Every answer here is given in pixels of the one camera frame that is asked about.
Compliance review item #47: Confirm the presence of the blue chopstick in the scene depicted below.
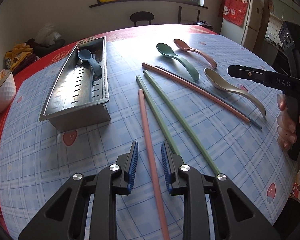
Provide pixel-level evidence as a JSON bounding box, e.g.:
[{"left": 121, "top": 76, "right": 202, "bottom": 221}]
[{"left": 153, "top": 66, "right": 262, "bottom": 129}]

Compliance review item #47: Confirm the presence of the beige spoon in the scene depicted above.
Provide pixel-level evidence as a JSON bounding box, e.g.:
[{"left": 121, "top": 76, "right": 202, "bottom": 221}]
[{"left": 204, "top": 68, "right": 266, "bottom": 118}]

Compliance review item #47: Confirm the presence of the pink spoon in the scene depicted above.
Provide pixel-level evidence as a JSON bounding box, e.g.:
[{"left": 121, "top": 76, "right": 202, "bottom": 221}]
[{"left": 173, "top": 39, "right": 217, "bottom": 69}]

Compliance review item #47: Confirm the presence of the steel utensil tray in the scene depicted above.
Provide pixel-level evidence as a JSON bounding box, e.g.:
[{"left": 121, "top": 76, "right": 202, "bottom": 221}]
[{"left": 39, "top": 36, "right": 110, "bottom": 132}]

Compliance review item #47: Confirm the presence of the green spoon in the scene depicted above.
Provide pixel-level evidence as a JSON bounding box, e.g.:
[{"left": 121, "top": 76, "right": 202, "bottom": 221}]
[{"left": 156, "top": 43, "right": 200, "bottom": 81}]

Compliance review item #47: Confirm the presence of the pink chopstick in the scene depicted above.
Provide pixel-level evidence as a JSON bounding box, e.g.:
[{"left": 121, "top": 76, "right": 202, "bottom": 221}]
[
  {"left": 138, "top": 89, "right": 170, "bottom": 239},
  {"left": 142, "top": 63, "right": 252, "bottom": 123}
]

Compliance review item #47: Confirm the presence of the green chopstick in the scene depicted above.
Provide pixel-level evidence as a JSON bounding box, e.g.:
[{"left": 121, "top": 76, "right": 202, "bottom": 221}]
[
  {"left": 143, "top": 70, "right": 220, "bottom": 175},
  {"left": 136, "top": 75, "right": 181, "bottom": 155}
]

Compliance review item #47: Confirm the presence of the blue spoon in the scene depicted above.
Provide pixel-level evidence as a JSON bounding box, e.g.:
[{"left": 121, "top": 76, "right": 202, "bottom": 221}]
[{"left": 78, "top": 49, "right": 102, "bottom": 76}]

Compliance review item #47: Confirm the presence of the person's right hand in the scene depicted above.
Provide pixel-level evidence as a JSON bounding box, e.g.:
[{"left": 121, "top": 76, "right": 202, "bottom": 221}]
[{"left": 277, "top": 94, "right": 297, "bottom": 151}]

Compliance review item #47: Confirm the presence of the red cloth on refrigerator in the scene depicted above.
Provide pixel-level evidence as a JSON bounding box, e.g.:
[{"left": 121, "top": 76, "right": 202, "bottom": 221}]
[{"left": 219, "top": 0, "right": 249, "bottom": 27}]

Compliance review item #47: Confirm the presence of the white textured bowl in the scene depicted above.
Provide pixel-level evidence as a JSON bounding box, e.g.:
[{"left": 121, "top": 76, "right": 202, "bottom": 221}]
[{"left": 0, "top": 72, "right": 17, "bottom": 113}]

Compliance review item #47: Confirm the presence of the black stool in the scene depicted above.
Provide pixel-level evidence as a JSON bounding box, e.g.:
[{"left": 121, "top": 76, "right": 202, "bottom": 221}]
[{"left": 130, "top": 11, "right": 154, "bottom": 27}]

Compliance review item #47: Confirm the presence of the yellow and red clothes pile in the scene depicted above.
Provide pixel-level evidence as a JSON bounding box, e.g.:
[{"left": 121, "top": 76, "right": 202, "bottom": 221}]
[{"left": 4, "top": 38, "right": 39, "bottom": 75}]

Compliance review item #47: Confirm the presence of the white plastic bag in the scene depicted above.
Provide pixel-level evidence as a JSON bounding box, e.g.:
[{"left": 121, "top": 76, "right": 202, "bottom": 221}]
[{"left": 34, "top": 23, "right": 61, "bottom": 46}]

